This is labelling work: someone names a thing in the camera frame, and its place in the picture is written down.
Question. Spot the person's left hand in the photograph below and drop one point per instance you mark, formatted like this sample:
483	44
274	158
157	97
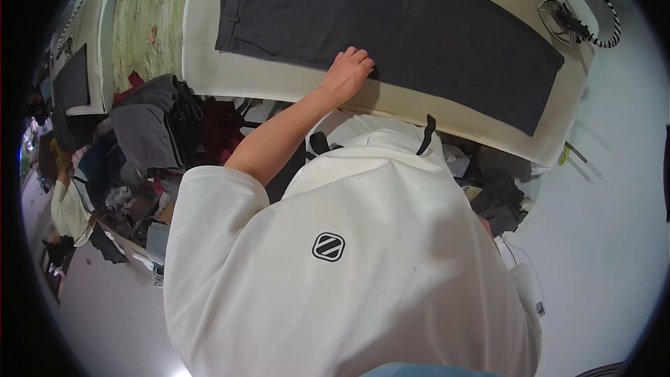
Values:
346	78

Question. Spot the person's left fingers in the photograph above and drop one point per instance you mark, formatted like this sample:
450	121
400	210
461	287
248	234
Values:
356	57

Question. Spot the dark grey trousers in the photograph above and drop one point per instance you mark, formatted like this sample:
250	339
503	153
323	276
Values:
418	36

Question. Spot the white padded ironing table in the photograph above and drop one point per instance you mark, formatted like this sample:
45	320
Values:
251	79

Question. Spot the person's body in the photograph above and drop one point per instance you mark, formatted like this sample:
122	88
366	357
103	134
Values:
356	251

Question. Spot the heap of dark clothes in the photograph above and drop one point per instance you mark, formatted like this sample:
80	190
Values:
497	199

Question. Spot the silver steam iron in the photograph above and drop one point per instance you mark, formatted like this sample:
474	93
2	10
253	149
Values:
554	16

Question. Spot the green floral cloth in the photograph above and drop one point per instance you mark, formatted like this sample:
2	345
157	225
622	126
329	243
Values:
146	10

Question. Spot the heap of grey red clothes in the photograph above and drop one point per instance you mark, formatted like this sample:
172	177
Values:
146	125

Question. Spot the long white ironing table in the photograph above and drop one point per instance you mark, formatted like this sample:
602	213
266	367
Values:
95	21

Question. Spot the cluttered work table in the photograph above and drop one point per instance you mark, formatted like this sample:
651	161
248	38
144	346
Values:
131	220

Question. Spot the dark grey garment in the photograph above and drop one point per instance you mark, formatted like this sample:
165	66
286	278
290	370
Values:
72	81

